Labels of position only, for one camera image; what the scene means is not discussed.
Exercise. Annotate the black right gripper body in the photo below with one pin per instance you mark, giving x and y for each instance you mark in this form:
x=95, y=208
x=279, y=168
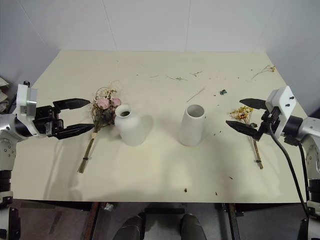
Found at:
x=268, y=117

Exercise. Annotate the dark rounded shape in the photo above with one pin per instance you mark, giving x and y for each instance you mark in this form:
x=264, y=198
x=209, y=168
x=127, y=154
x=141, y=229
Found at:
x=132, y=228
x=192, y=227

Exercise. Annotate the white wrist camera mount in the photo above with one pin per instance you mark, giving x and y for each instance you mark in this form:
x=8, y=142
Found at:
x=282, y=100
x=25, y=100

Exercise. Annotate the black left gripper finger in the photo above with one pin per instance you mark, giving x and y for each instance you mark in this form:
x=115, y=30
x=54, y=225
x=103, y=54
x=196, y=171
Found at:
x=75, y=130
x=72, y=103

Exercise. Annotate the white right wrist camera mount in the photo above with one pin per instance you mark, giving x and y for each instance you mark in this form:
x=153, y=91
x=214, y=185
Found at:
x=282, y=100

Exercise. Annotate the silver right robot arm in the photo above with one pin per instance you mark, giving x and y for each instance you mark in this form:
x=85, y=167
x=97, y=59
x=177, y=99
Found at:
x=312, y=135

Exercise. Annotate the dried pink rose bouquet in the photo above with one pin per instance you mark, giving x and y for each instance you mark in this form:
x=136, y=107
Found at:
x=103, y=110

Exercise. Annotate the rusty metal table leg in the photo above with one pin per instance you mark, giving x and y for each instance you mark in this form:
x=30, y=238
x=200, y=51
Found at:
x=91, y=220
x=231, y=220

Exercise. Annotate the loose pale dried stem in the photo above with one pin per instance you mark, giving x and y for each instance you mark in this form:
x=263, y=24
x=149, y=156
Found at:
x=196, y=95

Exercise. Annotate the pile of crumpled papers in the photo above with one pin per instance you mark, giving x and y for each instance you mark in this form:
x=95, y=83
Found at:
x=3, y=95

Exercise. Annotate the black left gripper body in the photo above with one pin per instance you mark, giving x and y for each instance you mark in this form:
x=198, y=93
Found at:
x=46, y=122

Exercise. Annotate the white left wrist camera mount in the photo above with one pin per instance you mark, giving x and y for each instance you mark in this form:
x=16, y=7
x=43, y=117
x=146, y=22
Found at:
x=25, y=100

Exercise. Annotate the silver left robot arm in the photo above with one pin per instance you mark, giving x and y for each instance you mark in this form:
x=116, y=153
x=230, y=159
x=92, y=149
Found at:
x=7, y=150

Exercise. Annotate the white bottle-shaped vase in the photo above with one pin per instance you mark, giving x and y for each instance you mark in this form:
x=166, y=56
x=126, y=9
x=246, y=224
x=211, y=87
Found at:
x=130, y=127

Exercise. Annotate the white conical vase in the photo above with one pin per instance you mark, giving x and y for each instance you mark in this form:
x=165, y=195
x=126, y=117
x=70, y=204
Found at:
x=191, y=127

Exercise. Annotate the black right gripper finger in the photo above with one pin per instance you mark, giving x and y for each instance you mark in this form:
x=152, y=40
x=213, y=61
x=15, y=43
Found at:
x=242, y=127
x=253, y=103

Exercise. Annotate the loose yellow flower sprig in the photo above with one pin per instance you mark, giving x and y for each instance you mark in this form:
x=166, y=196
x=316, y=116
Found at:
x=268, y=68

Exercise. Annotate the small loose dried sprig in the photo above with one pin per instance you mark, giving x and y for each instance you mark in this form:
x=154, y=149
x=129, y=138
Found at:
x=197, y=73

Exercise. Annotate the dried yellow flower bouquet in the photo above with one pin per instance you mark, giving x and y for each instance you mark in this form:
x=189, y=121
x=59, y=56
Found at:
x=243, y=113

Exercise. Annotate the loose thin green twig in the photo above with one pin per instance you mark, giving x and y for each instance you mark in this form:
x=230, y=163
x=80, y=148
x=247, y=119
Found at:
x=177, y=78

